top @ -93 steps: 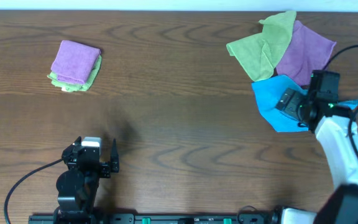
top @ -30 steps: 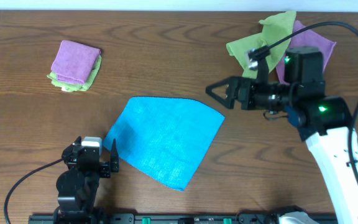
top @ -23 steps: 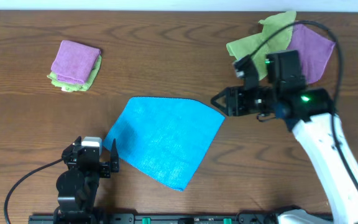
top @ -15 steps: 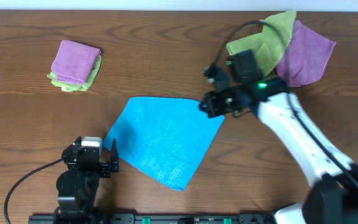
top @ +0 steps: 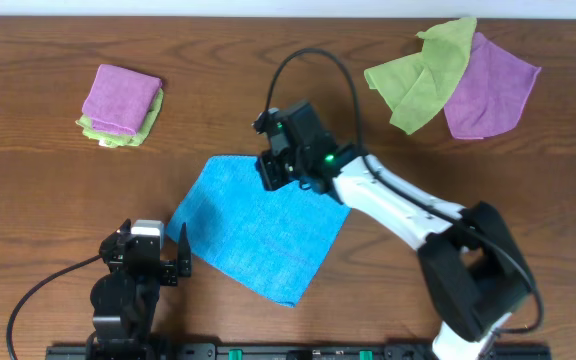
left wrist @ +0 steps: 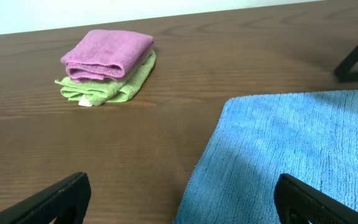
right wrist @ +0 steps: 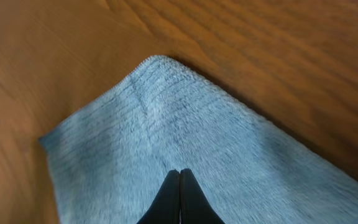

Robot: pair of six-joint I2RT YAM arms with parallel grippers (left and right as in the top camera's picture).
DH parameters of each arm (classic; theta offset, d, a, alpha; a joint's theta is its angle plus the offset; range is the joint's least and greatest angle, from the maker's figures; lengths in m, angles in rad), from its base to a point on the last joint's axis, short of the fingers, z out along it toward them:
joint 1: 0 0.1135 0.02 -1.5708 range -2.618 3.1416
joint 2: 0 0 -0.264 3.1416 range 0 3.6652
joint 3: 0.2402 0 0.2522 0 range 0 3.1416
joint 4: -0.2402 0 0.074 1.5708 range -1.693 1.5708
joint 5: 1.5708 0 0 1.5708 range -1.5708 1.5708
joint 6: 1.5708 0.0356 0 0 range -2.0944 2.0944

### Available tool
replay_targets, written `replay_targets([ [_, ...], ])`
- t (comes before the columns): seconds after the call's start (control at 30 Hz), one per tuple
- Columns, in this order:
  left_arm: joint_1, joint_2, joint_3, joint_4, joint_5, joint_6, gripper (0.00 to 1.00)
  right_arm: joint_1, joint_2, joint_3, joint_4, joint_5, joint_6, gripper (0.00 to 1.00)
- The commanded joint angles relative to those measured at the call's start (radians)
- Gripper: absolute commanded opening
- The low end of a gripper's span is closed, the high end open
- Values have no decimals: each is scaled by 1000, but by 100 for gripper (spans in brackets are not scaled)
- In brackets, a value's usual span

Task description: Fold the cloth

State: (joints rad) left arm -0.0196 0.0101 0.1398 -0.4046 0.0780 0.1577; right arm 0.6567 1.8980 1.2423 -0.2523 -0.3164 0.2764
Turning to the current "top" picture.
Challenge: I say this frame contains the folded purple cloth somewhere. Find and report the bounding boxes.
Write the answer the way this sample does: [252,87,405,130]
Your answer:
[82,64,162,136]

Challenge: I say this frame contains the blue microfiber cloth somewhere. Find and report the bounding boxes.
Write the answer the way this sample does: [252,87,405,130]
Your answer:
[166,155,350,307]

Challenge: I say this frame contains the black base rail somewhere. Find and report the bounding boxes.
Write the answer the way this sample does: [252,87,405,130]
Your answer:
[45,342,553,360]

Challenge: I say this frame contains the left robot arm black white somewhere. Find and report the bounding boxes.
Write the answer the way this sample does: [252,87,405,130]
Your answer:
[85,219,192,360]

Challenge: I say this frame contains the loose purple microfiber cloth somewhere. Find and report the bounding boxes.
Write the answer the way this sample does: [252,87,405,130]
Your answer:
[444,32,541,140]

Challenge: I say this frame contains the loose green microfiber cloth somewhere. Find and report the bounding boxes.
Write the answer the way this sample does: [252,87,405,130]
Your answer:
[364,17,477,135]

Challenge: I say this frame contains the folded green cloth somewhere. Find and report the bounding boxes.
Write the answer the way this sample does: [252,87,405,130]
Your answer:
[76,89,164,148]

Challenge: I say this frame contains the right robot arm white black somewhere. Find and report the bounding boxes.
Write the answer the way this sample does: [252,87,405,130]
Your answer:
[253,102,536,359]

